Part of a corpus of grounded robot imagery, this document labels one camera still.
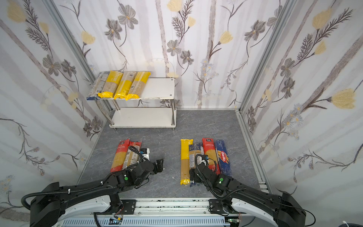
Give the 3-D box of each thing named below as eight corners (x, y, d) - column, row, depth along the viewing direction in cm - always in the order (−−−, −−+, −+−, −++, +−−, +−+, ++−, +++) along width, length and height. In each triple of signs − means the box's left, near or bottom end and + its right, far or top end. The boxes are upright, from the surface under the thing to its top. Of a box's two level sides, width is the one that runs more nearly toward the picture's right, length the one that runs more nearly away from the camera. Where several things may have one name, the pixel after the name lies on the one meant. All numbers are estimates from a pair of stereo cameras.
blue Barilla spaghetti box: (220, 176, 87) (221, 173, 84) (214, 142, 102) (215, 139, 99) (230, 176, 87) (232, 173, 84) (223, 142, 102) (224, 139, 99)
